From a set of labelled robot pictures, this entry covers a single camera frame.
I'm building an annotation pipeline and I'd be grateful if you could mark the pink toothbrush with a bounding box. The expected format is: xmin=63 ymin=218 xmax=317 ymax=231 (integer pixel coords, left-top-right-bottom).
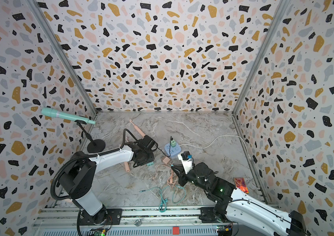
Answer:
xmin=129 ymin=120 xmax=145 ymax=138
xmin=124 ymin=162 xmax=131 ymax=173

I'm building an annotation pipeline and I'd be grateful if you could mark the red smartphone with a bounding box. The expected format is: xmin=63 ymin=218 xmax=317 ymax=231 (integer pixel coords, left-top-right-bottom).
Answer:
xmin=234 ymin=178 xmax=249 ymax=194

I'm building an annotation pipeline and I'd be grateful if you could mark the red button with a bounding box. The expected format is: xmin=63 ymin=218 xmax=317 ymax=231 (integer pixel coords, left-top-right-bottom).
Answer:
xmin=173 ymin=226 xmax=180 ymax=235

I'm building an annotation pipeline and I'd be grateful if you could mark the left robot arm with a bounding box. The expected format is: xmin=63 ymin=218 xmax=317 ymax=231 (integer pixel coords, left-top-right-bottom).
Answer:
xmin=50 ymin=129 xmax=158 ymax=225

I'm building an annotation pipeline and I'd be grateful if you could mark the pink charging cable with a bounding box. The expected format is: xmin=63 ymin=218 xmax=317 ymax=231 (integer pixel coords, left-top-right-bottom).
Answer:
xmin=152 ymin=164 xmax=182 ymax=188

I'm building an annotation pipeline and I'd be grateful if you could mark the metal base rail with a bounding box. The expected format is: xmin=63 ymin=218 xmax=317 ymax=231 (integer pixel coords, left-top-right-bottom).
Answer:
xmin=32 ymin=206 xmax=231 ymax=229

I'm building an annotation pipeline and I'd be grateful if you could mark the pink charger cube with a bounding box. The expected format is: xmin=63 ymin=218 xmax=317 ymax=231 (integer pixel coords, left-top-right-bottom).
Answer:
xmin=162 ymin=157 xmax=171 ymax=165

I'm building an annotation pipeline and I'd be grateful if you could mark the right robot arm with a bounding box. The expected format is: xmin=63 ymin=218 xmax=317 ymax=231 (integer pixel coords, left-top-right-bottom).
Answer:
xmin=171 ymin=162 xmax=308 ymax=236

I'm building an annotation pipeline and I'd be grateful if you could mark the black charging cable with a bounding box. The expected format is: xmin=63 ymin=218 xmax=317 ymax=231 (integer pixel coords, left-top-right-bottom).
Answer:
xmin=144 ymin=135 xmax=175 ymax=157

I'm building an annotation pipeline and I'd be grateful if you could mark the blue power strip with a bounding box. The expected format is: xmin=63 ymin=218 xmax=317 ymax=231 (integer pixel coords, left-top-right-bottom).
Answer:
xmin=164 ymin=143 xmax=182 ymax=158

